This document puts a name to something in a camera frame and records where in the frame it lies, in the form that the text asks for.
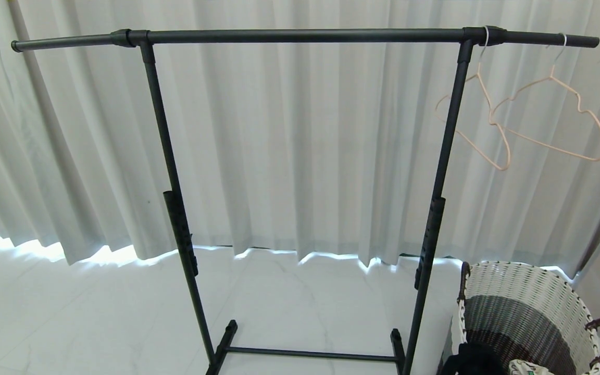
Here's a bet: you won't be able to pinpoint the black clothes rack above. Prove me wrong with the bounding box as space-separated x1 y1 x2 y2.
11 25 600 375

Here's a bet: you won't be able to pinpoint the black garment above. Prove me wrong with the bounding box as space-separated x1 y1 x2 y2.
440 342 507 375

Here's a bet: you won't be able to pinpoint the white curtain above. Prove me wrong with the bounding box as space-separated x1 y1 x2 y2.
0 0 600 279

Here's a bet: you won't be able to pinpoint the white laundry basket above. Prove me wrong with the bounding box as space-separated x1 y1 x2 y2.
438 260 600 375

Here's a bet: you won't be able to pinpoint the cream printed shorts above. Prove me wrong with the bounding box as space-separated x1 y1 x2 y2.
508 359 556 375

